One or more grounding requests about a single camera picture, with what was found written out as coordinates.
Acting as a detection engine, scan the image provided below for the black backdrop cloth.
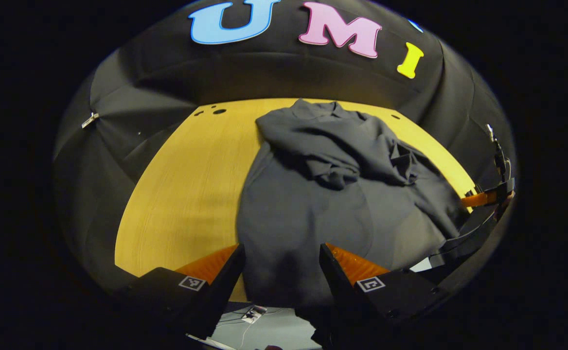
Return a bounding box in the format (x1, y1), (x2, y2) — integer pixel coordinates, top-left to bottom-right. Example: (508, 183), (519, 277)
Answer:
(53, 0), (517, 292)

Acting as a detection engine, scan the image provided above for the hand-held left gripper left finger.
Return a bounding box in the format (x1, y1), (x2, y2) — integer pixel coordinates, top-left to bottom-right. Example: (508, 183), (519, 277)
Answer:
(114, 243), (247, 341)

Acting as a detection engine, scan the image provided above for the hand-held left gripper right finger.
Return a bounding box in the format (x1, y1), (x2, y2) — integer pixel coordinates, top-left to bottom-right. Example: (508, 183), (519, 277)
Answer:
(319, 243), (450, 341)

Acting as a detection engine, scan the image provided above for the white power strip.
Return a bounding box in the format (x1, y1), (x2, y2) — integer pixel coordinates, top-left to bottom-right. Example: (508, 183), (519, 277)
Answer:
(242, 305), (267, 324)

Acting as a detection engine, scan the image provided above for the grey button-up shirt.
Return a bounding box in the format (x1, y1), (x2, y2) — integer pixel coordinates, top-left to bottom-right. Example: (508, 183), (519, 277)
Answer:
(237, 99), (469, 312)

